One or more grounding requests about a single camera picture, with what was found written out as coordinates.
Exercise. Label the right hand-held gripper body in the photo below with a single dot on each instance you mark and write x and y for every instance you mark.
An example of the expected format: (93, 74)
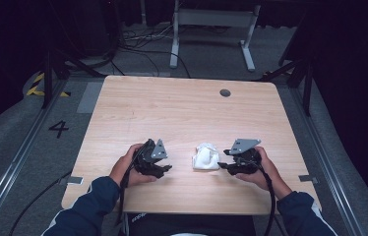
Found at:
(247, 160)

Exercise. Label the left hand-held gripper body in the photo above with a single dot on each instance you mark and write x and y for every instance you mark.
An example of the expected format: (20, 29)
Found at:
(147, 159)

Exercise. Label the person's left hand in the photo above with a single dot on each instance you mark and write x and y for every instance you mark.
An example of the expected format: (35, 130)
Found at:
(124, 170)

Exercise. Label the person's right hand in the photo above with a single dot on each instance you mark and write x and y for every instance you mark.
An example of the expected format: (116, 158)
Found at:
(269, 177)

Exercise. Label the person's dark clothed lap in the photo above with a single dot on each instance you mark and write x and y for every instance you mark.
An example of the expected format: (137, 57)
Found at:
(198, 224)

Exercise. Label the dark round table grommet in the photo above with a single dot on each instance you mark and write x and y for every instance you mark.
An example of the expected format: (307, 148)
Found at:
(225, 93)

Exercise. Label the grey floor patch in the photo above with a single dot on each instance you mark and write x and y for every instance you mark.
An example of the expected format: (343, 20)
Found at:
(89, 97)

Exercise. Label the black metal stand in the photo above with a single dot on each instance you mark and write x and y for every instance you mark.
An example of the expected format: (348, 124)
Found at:
(307, 88)
(48, 78)

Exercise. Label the yellow black hazard tape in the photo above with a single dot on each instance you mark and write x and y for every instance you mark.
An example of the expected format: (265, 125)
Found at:
(36, 90)

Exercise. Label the metal floor rail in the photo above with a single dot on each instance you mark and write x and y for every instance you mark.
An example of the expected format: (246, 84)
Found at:
(328, 164)
(18, 157)

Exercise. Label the white metal desk frame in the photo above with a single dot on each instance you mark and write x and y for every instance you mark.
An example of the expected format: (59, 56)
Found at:
(211, 18)

